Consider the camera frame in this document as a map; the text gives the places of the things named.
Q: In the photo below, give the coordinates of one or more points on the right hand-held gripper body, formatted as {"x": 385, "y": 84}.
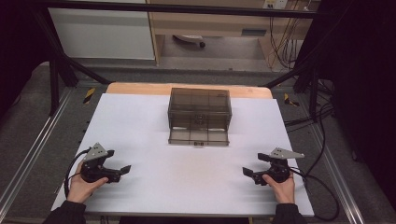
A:
{"x": 280, "y": 169}

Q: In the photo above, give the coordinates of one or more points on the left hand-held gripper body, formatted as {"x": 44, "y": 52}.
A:
{"x": 93, "y": 171}

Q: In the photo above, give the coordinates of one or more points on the person's right hand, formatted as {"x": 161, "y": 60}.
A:
{"x": 285, "y": 191}

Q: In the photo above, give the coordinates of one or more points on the person's left hand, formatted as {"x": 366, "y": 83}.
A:
{"x": 77, "y": 188}

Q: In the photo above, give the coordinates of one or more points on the white table board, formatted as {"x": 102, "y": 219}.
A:
{"x": 174, "y": 183}

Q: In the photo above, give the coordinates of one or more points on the transparent brown drawer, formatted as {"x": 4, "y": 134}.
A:
{"x": 198, "y": 137}

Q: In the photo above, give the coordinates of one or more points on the black metal stand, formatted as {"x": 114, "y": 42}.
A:
{"x": 313, "y": 90}
{"x": 55, "y": 84}

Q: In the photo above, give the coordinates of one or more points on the transparent brown storage box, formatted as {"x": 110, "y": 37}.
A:
{"x": 199, "y": 105}

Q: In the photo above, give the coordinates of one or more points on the dark curtain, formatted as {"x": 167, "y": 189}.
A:
{"x": 17, "y": 53}
{"x": 364, "y": 87}

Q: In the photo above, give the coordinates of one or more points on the white cabinet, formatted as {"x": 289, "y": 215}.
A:
{"x": 99, "y": 34}

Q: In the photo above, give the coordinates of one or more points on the office chair base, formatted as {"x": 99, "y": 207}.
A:
{"x": 190, "y": 39}

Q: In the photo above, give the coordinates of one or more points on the aluminium rail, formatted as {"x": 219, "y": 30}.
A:
{"x": 34, "y": 143}
{"x": 337, "y": 174}

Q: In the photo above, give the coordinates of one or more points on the white wall socket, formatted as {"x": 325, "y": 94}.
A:
{"x": 275, "y": 3}

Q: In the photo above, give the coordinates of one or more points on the black frame crossbar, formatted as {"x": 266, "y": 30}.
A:
{"x": 174, "y": 8}

